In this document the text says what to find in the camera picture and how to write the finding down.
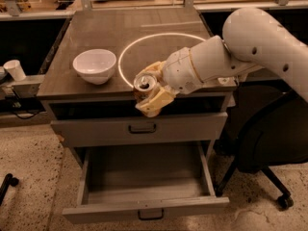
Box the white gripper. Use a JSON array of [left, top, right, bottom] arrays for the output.
[[134, 47, 203, 117]]

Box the orange soda can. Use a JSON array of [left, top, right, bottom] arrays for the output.
[[134, 73, 157, 103]]

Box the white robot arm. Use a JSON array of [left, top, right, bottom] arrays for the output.
[[134, 8, 308, 117]]

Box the upper grey drawer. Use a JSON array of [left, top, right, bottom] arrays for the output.
[[51, 113, 227, 148]]

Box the grey drawer cabinet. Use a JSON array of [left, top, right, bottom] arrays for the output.
[[37, 7, 239, 224]]

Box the open lower grey drawer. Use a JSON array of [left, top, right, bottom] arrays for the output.
[[63, 141, 229, 224]]

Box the white bowl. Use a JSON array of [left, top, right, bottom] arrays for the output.
[[72, 49, 116, 85]]

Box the clear plastic water bottle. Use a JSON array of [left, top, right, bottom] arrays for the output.
[[218, 77, 236, 86]]

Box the black office chair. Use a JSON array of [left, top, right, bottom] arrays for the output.
[[214, 81, 308, 210]]

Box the white paper cup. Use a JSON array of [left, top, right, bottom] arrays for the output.
[[4, 60, 26, 81]]

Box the black stand foot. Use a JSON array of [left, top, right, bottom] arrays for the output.
[[0, 173, 19, 206]]

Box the grey metal rail left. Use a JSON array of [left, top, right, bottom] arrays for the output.
[[0, 74, 45, 98]]

